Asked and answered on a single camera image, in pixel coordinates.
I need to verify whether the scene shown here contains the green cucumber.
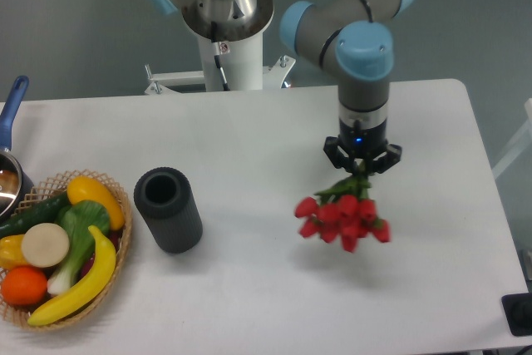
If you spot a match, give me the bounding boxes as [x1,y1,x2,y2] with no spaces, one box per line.
[1,191,71,239]

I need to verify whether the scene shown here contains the dark grey ribbed vase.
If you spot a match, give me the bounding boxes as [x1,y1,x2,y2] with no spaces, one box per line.
[134,167,203,254]

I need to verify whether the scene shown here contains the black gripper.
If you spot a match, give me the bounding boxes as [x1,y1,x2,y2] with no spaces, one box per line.
[323,121,402,175]

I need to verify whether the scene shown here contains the yellow bell pepper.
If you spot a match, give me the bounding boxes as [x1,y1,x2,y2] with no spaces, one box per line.
[0,234,29,270]

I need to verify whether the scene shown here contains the yellow banana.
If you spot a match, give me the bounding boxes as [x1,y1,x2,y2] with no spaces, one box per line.
[27,225,116,327]

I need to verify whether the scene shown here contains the yellow squash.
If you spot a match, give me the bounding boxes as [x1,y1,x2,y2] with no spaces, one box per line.
[66,175,125,231]

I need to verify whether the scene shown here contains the black device at edge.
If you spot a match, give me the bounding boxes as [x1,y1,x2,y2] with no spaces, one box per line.
[501,293,531,337]

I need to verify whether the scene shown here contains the orange fruit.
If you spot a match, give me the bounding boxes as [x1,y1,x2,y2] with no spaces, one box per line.
[1,266,47,306]

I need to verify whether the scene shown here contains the blue handled saucepan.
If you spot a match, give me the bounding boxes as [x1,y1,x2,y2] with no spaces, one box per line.
[1,76,33,222]

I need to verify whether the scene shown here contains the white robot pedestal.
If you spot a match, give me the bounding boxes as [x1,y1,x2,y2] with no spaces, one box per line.
[183,0,274,91]

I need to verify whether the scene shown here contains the woven wicker basket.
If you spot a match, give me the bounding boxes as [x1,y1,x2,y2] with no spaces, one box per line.
[1,170,132,332]

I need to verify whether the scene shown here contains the black cable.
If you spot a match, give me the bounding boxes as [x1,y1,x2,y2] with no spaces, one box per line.
[209,21,231,92]

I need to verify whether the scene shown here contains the white mounting bracket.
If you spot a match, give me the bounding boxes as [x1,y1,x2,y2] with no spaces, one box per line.
[144,55,296,95]

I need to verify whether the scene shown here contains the white frame at right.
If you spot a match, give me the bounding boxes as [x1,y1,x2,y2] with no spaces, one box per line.
[491,98,531,180]

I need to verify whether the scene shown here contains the beige round disc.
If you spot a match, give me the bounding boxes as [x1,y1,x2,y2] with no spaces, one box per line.
[21,223,70,268]

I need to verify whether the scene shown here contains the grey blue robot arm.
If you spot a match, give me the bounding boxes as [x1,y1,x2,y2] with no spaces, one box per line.
[151,0,414,175]

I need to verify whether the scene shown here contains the green bok choy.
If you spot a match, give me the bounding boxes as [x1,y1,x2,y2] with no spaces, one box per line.
[47,200,110,297]

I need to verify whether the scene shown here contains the red tulip bouquet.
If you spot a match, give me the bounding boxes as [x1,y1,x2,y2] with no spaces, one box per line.
[293,162,392,254]

